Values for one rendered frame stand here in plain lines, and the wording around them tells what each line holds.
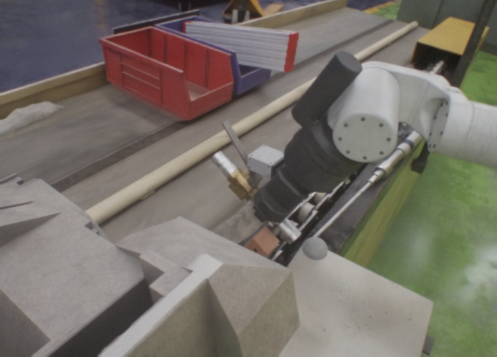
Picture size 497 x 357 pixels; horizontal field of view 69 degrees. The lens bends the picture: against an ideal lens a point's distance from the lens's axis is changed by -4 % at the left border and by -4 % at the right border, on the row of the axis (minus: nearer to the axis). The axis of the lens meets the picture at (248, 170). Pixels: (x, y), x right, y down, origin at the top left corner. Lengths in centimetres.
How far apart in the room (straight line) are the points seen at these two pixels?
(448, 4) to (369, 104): 544
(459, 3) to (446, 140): 538
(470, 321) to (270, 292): 149
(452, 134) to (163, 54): 95
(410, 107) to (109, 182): 58
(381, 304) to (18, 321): 46
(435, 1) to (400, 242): 427
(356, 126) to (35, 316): 34
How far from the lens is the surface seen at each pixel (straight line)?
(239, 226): 72
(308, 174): 47
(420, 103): 48
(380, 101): 41
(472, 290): 192
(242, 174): 60
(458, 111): 44
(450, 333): 172
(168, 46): 120
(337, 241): 70
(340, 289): 59
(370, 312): 58
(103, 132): 98
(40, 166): 89
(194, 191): 77
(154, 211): 73
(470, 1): 578
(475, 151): 45
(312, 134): 45
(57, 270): 40
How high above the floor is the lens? 125
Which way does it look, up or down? 36 degrees down
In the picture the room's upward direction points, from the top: 7 degrees clockwise
